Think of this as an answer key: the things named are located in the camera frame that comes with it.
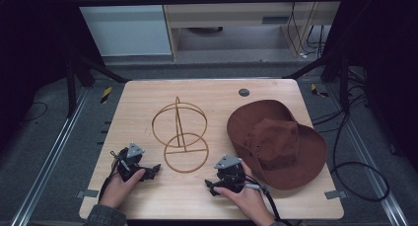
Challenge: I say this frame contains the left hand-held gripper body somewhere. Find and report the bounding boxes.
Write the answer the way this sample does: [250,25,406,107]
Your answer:
[110,141,148,183]

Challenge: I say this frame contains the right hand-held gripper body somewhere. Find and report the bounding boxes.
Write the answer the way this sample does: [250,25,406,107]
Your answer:
[213,154,248,193]

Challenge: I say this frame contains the golden wire hat stand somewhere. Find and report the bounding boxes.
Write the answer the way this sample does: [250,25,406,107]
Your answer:
[151,96,210,174]

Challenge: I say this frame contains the brown wide-brim hat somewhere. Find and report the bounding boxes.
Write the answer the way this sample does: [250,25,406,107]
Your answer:
[226,99,329,191]

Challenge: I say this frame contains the person's left hand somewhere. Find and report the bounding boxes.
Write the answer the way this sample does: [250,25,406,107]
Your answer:
[98,159,146,209]

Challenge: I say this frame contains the person's right hand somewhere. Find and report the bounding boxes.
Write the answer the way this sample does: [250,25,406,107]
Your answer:
[213,160,276,226]

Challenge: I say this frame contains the grey tape piece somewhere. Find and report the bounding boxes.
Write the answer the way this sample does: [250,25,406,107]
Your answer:
[75,188,100,199]
[323,189,348,200]

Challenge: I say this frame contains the yellow black striped tape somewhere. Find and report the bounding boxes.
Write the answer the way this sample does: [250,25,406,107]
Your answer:
[100,86,113,105]
[310,83,330,99]

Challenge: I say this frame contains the black metal stand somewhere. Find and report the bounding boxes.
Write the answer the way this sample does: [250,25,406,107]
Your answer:
[282,51,352,115]
[64,52,131,119]

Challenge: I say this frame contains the white cabinet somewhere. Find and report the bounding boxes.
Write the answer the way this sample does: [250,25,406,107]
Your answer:
[70,0,174,58]

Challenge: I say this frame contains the dark curtain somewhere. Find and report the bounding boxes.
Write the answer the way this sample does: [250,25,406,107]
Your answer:
[323,0,418,175]
[0,0,106,155]

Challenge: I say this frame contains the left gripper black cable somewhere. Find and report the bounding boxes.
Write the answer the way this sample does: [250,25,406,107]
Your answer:
[98,150,130,202]

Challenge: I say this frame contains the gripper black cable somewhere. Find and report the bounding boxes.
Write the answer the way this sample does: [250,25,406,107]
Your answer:
[98,150,130,202]
[242,176,294,226]

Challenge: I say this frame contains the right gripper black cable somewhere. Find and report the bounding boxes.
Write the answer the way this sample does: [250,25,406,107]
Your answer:
[242,176,294,226]

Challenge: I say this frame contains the aluminium floor rail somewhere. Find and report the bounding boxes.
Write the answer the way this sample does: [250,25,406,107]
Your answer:
[9,87,92,226]
[326,84,410,226]

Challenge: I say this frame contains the thin black floor cable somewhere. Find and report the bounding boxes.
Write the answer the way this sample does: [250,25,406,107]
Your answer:
[19,101,49,124]

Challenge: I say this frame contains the thick black floor cable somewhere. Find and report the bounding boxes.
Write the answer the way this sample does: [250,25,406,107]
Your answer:
[311,101,391,203]

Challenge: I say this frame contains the hanging desk cables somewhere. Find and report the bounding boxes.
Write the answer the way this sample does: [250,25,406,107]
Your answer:
[286,0,327,60]

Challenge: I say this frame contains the black frame crossbar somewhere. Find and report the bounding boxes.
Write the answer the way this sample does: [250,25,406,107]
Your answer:
[72,0,345,8]

